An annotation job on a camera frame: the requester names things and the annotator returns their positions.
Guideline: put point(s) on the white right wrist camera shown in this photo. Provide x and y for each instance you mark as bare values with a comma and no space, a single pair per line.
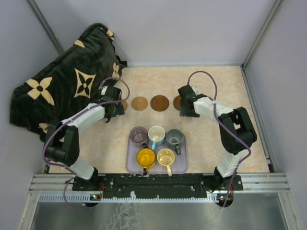
195,89

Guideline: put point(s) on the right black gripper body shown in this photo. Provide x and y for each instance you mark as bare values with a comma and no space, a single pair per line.
183,111

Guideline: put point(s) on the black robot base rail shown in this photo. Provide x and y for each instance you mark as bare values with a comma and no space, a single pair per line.
185,185

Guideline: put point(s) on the lavender plastic tray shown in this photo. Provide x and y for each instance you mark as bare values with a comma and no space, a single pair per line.
179,166

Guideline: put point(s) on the dark wooden coaster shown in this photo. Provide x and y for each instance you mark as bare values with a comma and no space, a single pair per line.
177,102
159,103

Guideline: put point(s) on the white perforated cable duct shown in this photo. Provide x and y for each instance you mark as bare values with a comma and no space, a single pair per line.
89,198

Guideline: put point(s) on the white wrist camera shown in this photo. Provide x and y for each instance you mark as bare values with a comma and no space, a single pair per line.
103,90
195,89

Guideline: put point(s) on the grey ceramic mug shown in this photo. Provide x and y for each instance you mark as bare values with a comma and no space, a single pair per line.
175,140

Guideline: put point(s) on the white light blue mug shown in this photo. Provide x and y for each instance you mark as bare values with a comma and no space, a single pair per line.
156,136

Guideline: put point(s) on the purple glass mug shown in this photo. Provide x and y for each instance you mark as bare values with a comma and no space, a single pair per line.
139,137

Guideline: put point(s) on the woven rattan coaster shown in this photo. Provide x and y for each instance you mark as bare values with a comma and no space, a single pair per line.
139,103
125,105

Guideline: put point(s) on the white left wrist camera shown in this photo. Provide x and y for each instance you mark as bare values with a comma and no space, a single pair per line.
103,90

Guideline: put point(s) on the cream ceramic mug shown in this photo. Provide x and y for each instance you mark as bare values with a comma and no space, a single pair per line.
166,158

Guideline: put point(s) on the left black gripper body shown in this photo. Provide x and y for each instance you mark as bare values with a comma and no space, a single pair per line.
118,110

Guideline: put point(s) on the yellow glass mug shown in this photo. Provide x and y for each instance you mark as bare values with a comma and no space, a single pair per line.
146,158

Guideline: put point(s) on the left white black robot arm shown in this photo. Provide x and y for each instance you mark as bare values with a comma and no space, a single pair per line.
62,142

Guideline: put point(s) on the black floral plush blanket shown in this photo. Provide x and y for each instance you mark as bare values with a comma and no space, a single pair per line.
69,83

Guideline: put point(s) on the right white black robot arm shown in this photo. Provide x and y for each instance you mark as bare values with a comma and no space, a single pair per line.
236,131

